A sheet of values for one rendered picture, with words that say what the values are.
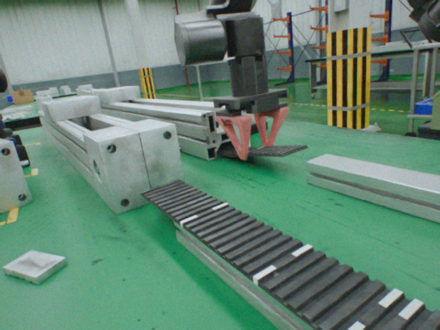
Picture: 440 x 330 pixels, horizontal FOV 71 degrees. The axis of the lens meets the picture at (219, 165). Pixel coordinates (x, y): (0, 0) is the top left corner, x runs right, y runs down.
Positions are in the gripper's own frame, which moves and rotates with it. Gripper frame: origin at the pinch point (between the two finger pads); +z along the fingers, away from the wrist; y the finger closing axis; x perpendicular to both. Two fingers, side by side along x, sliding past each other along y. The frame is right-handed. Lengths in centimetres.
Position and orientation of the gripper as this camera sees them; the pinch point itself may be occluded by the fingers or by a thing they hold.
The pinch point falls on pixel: (255, 150)
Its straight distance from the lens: 50.9
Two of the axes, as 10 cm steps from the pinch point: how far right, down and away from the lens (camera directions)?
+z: 1.3, 9.4, 3.1
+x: 5.5, 1.9, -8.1
